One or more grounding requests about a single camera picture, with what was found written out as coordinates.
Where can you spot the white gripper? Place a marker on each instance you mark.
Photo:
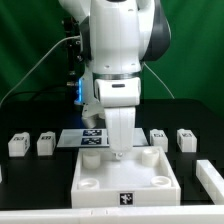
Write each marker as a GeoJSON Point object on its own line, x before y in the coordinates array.
{"type": "Point", "coordinates": [120, 124]}

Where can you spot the white square table top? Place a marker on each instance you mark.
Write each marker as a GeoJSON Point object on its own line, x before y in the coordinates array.
{"type": "Point", "coordinates": [142, 177]}

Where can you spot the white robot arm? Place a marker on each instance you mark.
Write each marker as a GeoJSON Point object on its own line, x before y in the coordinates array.
{"type": "Point", "coordinates": [117, 37]}

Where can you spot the white marker sheet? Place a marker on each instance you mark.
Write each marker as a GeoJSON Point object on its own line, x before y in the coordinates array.
{"type": "Point", "coordinates": [71, 138]}

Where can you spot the white right fence bar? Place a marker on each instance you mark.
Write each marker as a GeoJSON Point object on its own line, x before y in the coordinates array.
{"type": "Point", "coordinates": [211, 181]}

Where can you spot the white fence bar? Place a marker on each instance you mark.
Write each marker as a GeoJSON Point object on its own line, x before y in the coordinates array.
{"type": "Point", "coordinates": [211, 181]}
{"type": "Point", "coordinates": [203, 214]}

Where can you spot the white front fence bar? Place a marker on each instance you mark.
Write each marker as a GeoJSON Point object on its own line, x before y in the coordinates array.
{"type": "Point", "coordinates": [203, 214]}

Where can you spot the white block left edge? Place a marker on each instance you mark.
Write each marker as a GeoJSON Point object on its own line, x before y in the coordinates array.
{"type": "Point", "coordinates": [0, 174]}

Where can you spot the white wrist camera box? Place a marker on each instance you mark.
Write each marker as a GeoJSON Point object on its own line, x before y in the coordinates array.
{"type": "Point", "coordinates": [118, 93]}

